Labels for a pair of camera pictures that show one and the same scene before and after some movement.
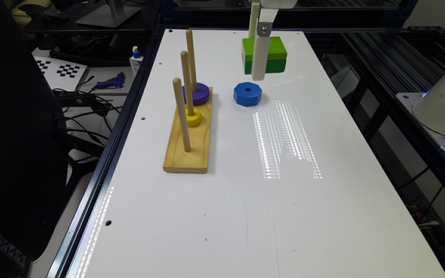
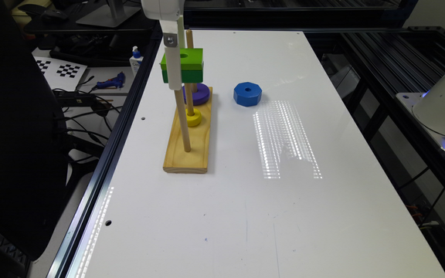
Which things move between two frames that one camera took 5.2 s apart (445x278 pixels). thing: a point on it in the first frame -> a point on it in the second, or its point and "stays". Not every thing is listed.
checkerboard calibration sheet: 62,74 stays
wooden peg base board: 195,161 stays
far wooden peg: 191,60 stays
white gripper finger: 254,16 -> 181,32
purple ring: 201,96 stays
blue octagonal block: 247,94 stays
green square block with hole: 276,58 -> 191,65
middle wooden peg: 185,60 stays
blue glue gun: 113,82 stays
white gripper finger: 261,47 -> 170,30
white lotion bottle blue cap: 135,61 stays
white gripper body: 278,4 -> 163,10
